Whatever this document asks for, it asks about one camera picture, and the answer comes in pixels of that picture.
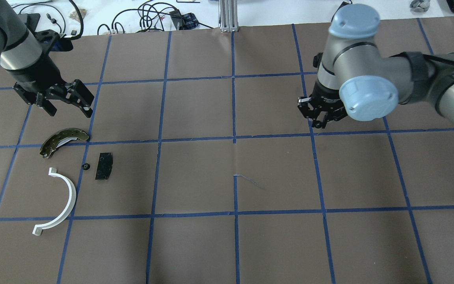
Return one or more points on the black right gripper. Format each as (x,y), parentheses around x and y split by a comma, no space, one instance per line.
(326,96)

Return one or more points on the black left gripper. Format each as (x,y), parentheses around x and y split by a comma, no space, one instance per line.
(39,74)

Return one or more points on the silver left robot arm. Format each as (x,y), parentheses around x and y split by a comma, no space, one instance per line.
(24,54)

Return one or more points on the green curved brake shoe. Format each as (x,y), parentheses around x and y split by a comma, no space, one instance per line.
(60,138)

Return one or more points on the black brake pad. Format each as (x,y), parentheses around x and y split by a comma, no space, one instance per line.
(104,167)

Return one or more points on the aluminium frame post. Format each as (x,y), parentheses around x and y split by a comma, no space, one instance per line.
(228,15)

